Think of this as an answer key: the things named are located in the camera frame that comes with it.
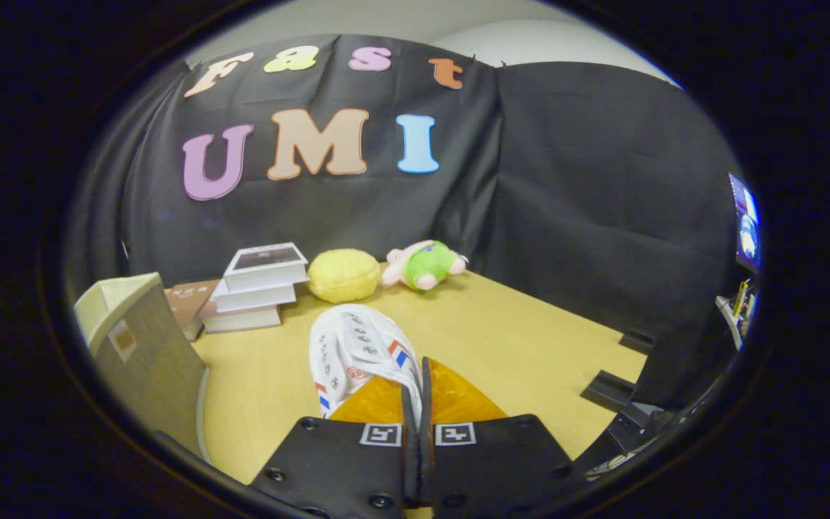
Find white canvas shoe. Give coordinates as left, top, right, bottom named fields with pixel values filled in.
left=308, top=303, right=424, bottom=426

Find brown book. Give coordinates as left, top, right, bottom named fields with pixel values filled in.
left=165, top=279, right=221, bottom=341

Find grey fabric storage box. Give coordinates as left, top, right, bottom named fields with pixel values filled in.
left=73, top=272, right=212, bottom=462

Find yellow plush cushion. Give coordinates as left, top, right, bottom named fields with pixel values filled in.
left=307, top=248, right=381, bottom=304

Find white book with dark cover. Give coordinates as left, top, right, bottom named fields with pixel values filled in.
left=223, top=242, right=310, bottom=293

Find black table clamp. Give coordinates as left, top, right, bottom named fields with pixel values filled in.
left=579, top=369, right=638, bottom=414
left=618, top=328, right=655, bottom=355

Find black backdrop cloth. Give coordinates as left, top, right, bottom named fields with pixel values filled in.
left=66, top=35, right=744, bottom=412

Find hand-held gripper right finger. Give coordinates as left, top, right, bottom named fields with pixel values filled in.
left=421, top=357, right=574, bottom=519

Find blurred desk clutter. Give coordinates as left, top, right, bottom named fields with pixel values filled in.
left=716, top=280, right=756, bottom=350

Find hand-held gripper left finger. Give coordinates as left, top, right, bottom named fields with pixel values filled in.
left=249, top=373, right=419, bottom=519

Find pink and green plush toy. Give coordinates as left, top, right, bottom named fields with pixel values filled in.
left=381, top=240, right=470, bottom=292

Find computer monitor screen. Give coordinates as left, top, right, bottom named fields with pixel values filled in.
left=728, top=173, right=762, bottom=276

